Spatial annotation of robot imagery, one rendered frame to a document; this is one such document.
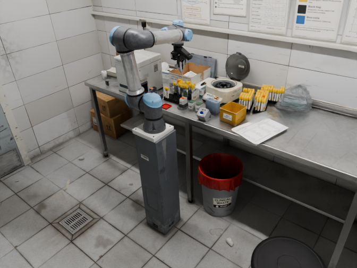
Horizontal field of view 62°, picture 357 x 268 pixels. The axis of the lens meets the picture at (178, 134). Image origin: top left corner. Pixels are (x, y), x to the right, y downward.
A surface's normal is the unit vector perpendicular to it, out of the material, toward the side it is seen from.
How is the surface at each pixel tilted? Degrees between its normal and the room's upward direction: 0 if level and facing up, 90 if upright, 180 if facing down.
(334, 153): 0
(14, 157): 90
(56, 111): 90
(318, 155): 0
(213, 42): 90
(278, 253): 3
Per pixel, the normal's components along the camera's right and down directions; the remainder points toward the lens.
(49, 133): 0.78, 0.31
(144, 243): -0.04, -0.84
